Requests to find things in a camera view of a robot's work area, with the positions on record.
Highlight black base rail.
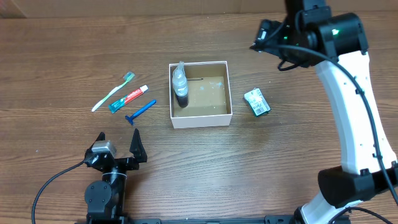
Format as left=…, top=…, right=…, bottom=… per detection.
left=129, top=215, right=295, bottom=224

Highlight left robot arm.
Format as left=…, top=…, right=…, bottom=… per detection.
left=83, top=129, right=147, bottom=223

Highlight white cardboard box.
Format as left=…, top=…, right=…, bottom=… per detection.
left=169, top=61, right=233, bottom=129

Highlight green soap packet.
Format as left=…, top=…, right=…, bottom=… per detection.
left=243, top=88, right=271, bottom=117

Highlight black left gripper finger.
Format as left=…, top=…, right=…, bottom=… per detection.
left=95, top=132, right=106, bottom=142
left=129, top=128, right=147, bottom=163

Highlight clear foam pump bottle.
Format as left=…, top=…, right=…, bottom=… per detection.
left=172, top=61, right=188, bottom=108

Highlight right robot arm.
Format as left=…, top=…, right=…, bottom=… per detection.
left=251, top=0, right=397, bottom=223

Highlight red green toothpaste tube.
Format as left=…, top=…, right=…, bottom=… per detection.
left=108, top=85, right=149, bottom=113

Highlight blue disposable razor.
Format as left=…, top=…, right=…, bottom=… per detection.
left=125, top=100, right=157, bottom=126

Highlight green white toothbrush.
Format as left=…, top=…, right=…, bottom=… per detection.
left=91, top=72, right=135, bottom=112

